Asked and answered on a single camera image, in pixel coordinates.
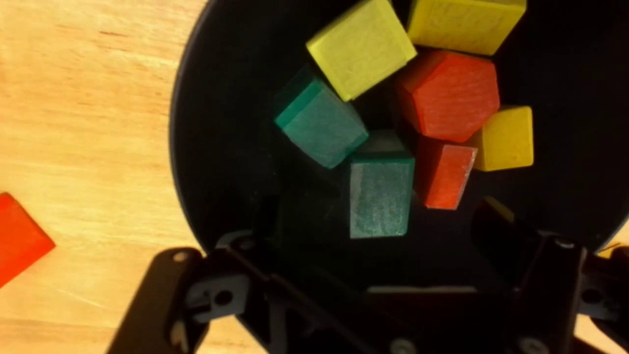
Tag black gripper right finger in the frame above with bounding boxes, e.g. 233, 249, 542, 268
471, 195, 629, 354

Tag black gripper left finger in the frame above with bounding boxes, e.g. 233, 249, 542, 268
105, 193, 420, 354

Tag red wooden block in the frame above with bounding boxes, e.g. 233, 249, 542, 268
0, 191, 56, 290
392, 50, 502, 146
412, 136, 479, 213

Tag teal wooden block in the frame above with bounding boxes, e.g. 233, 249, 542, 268
272, 68, 371, 172
345, 129, 416, 243

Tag yellow wooden block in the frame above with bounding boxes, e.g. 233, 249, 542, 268
469, 105, 536, 174
304, 0, 418, 105
406, 0, 528, 60

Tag black bowl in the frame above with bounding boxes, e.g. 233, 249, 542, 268
166, 0, 629, 294

